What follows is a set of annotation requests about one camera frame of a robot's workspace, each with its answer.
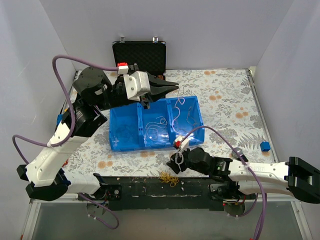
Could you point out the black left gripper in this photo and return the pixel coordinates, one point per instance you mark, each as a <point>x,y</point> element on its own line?
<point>147,99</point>

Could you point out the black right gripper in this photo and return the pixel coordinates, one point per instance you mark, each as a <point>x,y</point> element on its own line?
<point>182,157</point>

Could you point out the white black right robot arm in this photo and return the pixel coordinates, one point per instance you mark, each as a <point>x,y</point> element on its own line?
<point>295,177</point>

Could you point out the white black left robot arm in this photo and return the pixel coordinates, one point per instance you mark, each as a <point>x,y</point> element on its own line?
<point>95,93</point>

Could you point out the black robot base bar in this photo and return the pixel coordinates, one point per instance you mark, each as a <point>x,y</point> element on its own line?
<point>142,193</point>

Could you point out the blue three-compartment plastic bin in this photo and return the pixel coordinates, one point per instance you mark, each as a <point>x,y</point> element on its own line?
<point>133,128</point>

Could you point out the black poker chip case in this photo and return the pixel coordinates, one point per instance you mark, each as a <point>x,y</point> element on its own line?
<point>149,55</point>

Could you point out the floral table mat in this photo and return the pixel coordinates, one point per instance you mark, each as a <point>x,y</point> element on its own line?
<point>229,111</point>

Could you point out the blue toy cube right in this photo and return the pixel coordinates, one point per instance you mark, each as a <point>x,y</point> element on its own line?
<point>265,146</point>

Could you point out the blue toy brick left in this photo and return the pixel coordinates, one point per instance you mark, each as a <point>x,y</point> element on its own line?
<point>59,119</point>

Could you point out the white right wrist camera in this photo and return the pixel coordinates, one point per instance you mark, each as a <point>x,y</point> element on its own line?
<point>180,144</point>

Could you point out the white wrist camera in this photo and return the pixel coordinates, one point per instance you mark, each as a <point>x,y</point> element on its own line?
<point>180,144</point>
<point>136,85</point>

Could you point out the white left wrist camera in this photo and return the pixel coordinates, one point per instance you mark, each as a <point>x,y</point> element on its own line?
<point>136,85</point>

